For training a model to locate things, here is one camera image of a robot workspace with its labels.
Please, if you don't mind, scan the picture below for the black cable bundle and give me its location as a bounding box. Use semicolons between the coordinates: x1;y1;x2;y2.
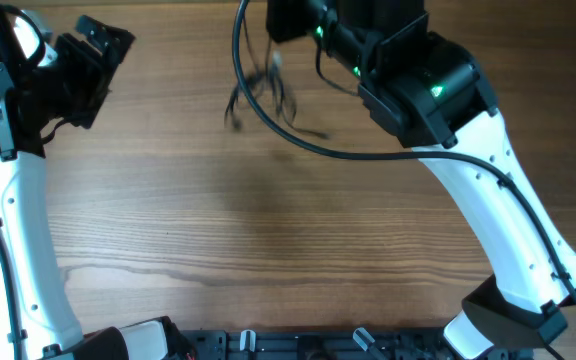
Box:
223;14;330;141

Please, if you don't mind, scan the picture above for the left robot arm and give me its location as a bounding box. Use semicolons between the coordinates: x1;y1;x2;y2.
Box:
0;4;196;359

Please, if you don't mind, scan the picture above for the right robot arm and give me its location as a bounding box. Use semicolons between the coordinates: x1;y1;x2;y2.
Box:
266;1;576;359

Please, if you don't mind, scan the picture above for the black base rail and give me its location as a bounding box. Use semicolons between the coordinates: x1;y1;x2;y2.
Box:
177;327;534;360

